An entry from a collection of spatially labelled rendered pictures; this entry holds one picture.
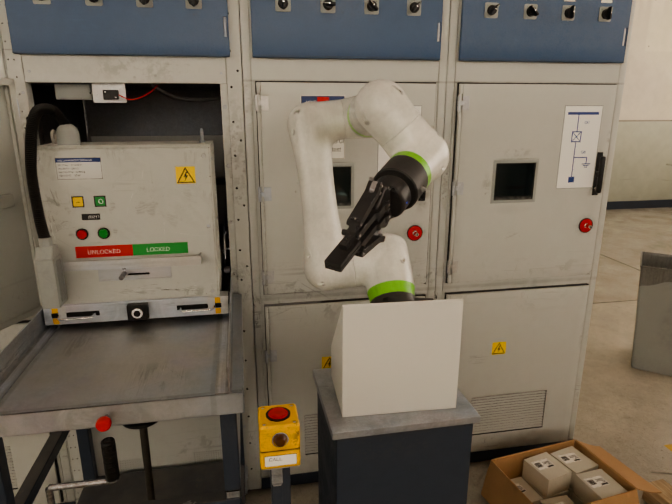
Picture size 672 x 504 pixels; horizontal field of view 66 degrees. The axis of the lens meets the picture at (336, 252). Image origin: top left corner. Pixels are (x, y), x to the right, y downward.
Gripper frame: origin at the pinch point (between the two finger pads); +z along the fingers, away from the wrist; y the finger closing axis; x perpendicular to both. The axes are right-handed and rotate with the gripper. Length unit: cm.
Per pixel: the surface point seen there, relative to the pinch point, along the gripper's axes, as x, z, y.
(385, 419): 0, -11, -61
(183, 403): -40, 14, -47
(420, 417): 7, -16, -62
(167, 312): -76, -14, -57
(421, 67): -31, -112, -11
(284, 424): -9.7, 13.2, -36.0
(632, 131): 44, -746, -315
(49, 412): -62, 31, -41
